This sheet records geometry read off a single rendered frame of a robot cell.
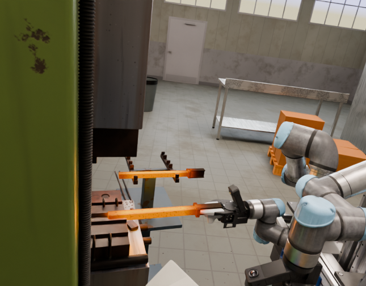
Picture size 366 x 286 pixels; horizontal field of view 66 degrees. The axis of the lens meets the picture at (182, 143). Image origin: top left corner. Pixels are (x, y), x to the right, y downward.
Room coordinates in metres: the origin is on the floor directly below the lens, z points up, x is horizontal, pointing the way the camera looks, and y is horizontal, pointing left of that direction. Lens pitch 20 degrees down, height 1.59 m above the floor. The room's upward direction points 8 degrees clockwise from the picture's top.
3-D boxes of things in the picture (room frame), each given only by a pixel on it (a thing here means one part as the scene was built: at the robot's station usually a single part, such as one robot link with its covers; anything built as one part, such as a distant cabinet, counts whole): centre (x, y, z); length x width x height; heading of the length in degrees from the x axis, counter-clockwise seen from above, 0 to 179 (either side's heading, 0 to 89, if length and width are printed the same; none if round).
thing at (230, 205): (0.95, -0.23, 0.98); 0.12 x 0.08 x 0.09; 110
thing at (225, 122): (5.07, -1.54, 0.53); 2.05 x 0.78 x 1.06; 93
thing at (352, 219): (0.59, -0.41, 1.23); 0.11 x 0.11 x 0.08; 12
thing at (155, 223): (1.39, 0.15, 0.66); 0.40 x 0.30 x 0.02; 21
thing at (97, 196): (0.94, 0.27, 0.95); 0.12 x 0.09 x 0.07; 109
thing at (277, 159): (3.84, -1.89, 0.37); 1.27 x 0.96 x 0.74; 94
